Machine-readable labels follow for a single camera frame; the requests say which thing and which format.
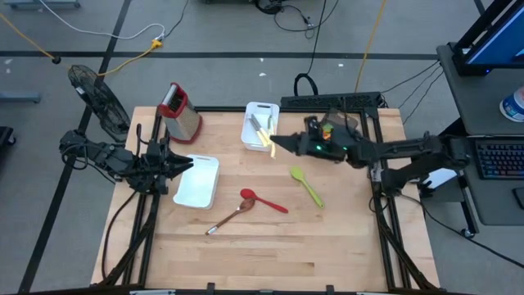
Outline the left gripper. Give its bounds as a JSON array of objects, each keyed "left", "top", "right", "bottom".
[{"left": 138, "top": 137, "right": 196, "bottom": 195}]

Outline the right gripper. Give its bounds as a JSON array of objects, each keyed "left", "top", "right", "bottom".
[{"left": 269, "top": 133, "right": 350, "bottom": 163}]

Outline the green silicone spoon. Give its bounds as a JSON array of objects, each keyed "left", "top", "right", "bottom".
[{"left": 289, "top": 166, "right": 326, "bottom": 210}]

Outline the red silicone spoon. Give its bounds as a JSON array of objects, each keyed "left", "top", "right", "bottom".
[{"left": 239, "top": 188, "right": 290, "bottom": 215}]

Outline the brown wooden spoon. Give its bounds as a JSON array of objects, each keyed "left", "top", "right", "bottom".
[{"left": 205, "top": 197, "right": 256, "bottom": 237}]

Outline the white plastic bin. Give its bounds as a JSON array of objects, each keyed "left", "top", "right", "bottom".
[
  {"left": 240, "top": 101, "right": 282, "bottom": 152},
  {"left": 172, "top": 154, "right": 221, "bottom": 211}
]

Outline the grey translucent plastic bin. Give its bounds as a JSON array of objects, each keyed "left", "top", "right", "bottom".
[{"left": 321, "top": 108, "right": 361, "bottom": 143}]

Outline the black perforated metal box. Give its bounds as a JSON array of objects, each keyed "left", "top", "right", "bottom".
[{"left": 280, "top": 90, "right": 384, "bottom": 112}]

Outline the black floor fan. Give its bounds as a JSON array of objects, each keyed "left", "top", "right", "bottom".
[{"left": 67, "top": 64, "right": 132, "bottom": 143}]

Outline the white paper sheet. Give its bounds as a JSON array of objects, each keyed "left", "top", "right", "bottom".
[{"left": 421, "top": 166, "right": 459, "bottom": 190}]

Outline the grey table foot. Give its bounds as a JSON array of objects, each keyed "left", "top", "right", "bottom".
[
  {"left": 2, "top": 0, "right": 82, "bottom": 10},
  {"left": 0, "top": 90, "right": 42, "bottom": 104}
]

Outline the black caster base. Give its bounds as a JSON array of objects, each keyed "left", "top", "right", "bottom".
[{"left": 0, "top": 125, "right": 17, "bottom": 148}]

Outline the grey equipment cart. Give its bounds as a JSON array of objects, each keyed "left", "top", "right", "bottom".
[{"left": 410, "top": 43, "right": 524, "bottom": 241}]

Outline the black keyboard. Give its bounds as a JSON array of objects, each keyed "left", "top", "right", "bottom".
[{"left": 474, "top": 138, "right": 524, "bottom": 180}]

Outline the white wipes canister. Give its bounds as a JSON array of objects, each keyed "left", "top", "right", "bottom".
[{"left": 498, "top": 84, "right": 524, "bottom": 123}]

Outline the computer monitor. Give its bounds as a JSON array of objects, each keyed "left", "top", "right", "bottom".
[{"left": 452, "top": 0, "right": 524, "bottom": 78}]

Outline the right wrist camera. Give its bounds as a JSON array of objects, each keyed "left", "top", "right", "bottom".
[{"left": 303, "top": 116, "right": 322, "bottom": 137}]

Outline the thick black cable loop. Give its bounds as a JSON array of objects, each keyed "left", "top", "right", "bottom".
[{"left": 293, "top": 72, "right": 319, "bottom": 98}]

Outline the steel box grater red handle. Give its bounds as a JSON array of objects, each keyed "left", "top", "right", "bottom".
[{"left": 156, "top": 81, "right": 204, "bottom": 144}]

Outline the black hanging cable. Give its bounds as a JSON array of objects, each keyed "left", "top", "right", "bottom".
[{"left": 305, "top": 0, "right": 328, "bottom": 77}]

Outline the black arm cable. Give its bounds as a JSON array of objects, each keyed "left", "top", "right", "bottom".
[{"left": 100, "top": 188, "right": 140, "bottom": 282}]

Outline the yellow extension cord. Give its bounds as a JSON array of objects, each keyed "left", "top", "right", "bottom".
[{"left": 0, "top": 11, "right": 165, "bottom": 79}]

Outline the yellow cable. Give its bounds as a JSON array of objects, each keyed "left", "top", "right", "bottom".
[{"left": 354, "top": 0, "right": 388, "bottom": 93}]

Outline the thin black cable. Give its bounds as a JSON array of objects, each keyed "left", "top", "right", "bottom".
[
  {"left": 399, "top": 65, "right": 443, "bottom": 110},
  {"left": 403, "top": 70, "right": 445, "bottom": 125},
  {"left": 380, "top": 60, "right": 441, "bottom": 95}
]

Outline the white cable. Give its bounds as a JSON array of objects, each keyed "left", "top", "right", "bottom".
[{"left": 37, "top": 0, "right": 167, "bottom": 42}]

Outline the black floor cable bundle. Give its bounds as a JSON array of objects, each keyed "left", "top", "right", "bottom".
[{"left": 252, "top": 0, "right": 341, "bottom": 41}]

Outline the black power cable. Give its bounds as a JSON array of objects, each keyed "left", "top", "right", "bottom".
[{"left": 399, "top": 191, "right": 524, "bottom": 270}]

